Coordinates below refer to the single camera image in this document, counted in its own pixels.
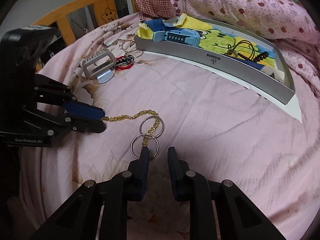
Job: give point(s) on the silver grey buckle watch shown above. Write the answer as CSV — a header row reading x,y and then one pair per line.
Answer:
x,y
99,66

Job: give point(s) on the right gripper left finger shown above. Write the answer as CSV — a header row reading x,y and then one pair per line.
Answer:
x,y
139,174

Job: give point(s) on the yellow wooden bed rail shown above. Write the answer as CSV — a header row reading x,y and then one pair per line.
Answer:
x,y
82,16

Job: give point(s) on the green monster drawing paper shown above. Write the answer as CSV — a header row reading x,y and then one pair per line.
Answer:
x,y
212,39

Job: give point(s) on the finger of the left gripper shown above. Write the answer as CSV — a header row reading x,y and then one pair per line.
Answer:
x,y
80,124
84,110

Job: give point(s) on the grey tray box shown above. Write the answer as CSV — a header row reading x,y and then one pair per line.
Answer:
x,y
248,72

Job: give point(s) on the pink floral bed sheet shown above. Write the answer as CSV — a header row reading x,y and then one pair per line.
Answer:
x,y
220,128

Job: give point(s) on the silver ring bangle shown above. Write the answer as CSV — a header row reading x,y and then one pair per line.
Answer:
x,y
144,146
149,132

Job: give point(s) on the pink dotted rolled quilt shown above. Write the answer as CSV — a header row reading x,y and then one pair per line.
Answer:
x,y
284,22

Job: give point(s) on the blue kids smartwatch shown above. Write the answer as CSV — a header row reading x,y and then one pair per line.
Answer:
x,y
183,36

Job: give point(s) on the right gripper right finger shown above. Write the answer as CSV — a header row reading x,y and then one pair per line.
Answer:
x,y
183,180

